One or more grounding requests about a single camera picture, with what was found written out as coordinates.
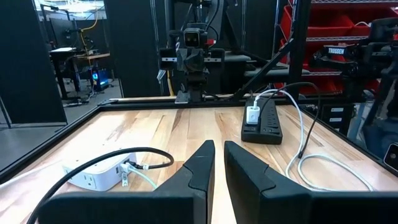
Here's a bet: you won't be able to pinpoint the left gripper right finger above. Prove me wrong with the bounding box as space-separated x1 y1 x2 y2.
223 140 398 224

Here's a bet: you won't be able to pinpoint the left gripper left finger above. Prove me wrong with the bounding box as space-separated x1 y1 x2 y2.
37 139 216 224

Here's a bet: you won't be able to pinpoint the light blue charger cable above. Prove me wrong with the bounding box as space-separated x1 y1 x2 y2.
119 162 159 190

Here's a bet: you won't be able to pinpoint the white cube power strip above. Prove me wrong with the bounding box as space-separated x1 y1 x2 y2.
61 151 138 192

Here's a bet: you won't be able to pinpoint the black USB cable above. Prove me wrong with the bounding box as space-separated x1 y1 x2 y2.
26 146 175 224

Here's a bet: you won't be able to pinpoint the pale braided charger cable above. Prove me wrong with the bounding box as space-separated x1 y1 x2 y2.
252 88 374 192

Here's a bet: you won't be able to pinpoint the white charger adapter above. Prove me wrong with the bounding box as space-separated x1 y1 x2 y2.
246 105 261 126

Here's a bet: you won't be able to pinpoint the long black power strip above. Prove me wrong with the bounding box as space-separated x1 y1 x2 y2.
241 98 284 146

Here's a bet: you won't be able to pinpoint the black partition panel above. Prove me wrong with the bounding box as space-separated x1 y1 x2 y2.
0 0 68 125
103 0 170 98

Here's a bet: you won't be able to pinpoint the computer tower blue light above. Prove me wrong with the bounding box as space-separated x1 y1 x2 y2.
90 67 110 91

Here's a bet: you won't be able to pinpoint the black drawer cabinet white labels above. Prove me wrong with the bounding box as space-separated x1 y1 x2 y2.
320 103 354 135

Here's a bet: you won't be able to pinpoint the dark background desk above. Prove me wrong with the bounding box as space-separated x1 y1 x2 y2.
49 46 111 101

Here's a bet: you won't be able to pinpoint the shelf with red bins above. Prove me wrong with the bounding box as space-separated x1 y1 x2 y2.
273 0 398 96

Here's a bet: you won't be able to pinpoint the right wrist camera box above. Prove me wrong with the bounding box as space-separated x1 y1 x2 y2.
182 27 208 49

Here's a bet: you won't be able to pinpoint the black table frame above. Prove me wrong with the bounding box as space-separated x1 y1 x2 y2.
0 93 398 184

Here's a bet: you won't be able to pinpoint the small black camera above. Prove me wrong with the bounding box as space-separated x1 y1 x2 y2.
382 142 398 172

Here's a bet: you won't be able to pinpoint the black frame upright post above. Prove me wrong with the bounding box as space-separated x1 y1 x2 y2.
232 0 313 102

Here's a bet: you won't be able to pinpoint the yellow cable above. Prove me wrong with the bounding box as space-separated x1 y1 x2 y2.
79 9 101 49

